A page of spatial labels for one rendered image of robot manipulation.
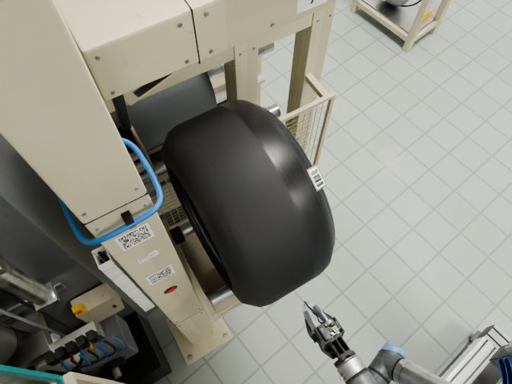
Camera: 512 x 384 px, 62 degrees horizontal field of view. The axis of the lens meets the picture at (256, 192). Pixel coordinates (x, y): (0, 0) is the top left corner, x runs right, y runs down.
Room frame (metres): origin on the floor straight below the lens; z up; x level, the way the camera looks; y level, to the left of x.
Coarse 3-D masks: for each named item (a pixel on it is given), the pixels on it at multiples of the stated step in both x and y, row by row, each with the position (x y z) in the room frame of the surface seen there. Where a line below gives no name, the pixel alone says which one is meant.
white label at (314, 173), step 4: (312, 168) 0.54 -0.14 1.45; (316, 168) 0.55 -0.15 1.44; (308, 172) 0.53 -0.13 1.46; (312, 172) 0.53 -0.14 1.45; (316, 172) 0.54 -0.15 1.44; (320, 172) 0.54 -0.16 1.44; (312, 176) 0.52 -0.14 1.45; (316, 176) 0.53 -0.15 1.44; (320, 176) 0.53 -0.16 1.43; (312, 180) 0.51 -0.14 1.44; (316, 180) 0.52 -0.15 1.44; (320, 180) 0.52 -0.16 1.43; (324, 180) 0.52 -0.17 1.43; (316, 184) 0.51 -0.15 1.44; (320, 184) 0.51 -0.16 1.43; (324, 184) 0.51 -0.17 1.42; (316, 188) 0.50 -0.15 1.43; (320, 188) 0.50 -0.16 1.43
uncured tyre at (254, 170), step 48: (192, 144) 0.60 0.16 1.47; (240, 144) 0.59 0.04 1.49; (288, 144) 0.60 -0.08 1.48; (192, 192) 0.48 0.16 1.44; (240, 192) 0.46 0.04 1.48; (288, 192) 0.47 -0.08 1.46; (240, 240) 0.36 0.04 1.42; (288, 240) 0.37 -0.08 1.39; (240, 288) 0.28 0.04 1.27; (288, 288) 0.30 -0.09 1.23
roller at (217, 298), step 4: (220, 288) 0.37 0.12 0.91; (224, 288) 0.37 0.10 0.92; (228, 288) 0.37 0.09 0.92; (216, 292) 0.36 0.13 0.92; (220, 292) 0.36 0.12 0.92; (224, 292) 0.36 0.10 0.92; (228, 292) 0.36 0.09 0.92; (208, 296) 0.34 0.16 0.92; (212, 296) 0.34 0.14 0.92; (216, 296) 0.34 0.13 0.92; (220, 296) 0.34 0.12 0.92; (224, 296) 0.34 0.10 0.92; (228, 296) 0.35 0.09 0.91; (212, 300) 0.33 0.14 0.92; (216, 300) 0.33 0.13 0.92; (220, 300) 0.33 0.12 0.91; (224, 300) 0.34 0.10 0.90; (212, 304) 0.32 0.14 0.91; (216, 304) 0.32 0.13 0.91
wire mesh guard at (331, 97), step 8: (328, 96) 1.15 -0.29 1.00; (312, 104) 1.11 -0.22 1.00; (328, 104) 1.16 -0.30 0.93; (296, 112) 1.07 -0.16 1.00; (312, 112) 1.12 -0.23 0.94; (320, 112) 1.14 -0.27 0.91; (328, 112) 1.16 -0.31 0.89; (280, 120) 1.03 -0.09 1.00; (328, 120) 1.16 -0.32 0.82; (288, 128) 1.06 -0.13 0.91; (296, 128) 1.08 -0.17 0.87; (312, 128) 1.13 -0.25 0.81; (320, 136) 1.16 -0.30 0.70; (304, 144) 1.11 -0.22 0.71; (320, 144) 1.16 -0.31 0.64; (312, 152) 1.15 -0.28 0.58; (320, 152) 1.16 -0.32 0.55; (312, 160) 1.16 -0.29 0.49; (160, 176) 0.76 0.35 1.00; (168, 176) 0.77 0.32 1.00; (168, 208) 0.75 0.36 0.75; (176, 208) 0.76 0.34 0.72; (176, 216) 0.76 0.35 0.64
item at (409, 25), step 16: (352, 0) 2.86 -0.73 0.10; (368, 0) 2.82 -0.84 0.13; (384, 0) 2.82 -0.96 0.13; (400, 0) 2.68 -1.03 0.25; (432, 0) 2.44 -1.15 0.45; (448, 0) 2.61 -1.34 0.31; (384, 16) 2.65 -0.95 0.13; (400, 16) 2.65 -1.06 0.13; (416, 16) 2.44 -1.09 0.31; (432, 16) 2.65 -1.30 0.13; (400, 32) 2.50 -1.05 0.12; (416, 32) 2.42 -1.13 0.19; (432, 32) 2.61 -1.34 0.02
